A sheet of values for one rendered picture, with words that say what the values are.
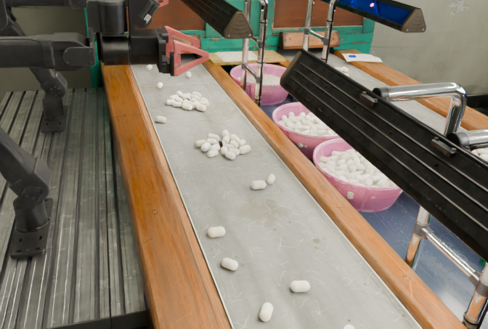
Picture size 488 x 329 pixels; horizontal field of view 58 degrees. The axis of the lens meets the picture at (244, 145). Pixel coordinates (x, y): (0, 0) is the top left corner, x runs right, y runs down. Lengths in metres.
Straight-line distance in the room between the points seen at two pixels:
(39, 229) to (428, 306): 0.80
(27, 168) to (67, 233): 0.18
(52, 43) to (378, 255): 0.73
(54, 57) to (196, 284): 0.49
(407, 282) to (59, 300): 0.64
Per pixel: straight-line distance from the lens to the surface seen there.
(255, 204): 1.02
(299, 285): 0.82
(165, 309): 0.76
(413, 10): 1.46
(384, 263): 0.89
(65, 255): 1.03
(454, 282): 1.05
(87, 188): 1.23
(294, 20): 2.13
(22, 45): 0.91
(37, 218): 1.08
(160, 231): 0.90
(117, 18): 0.89
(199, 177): 1.11
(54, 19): 2.78
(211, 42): 2.00
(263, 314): 0.76
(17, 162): 1.01
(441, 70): 3.79
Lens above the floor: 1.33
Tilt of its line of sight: 28 degrees down
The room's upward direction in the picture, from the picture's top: 4 degrees clockwise
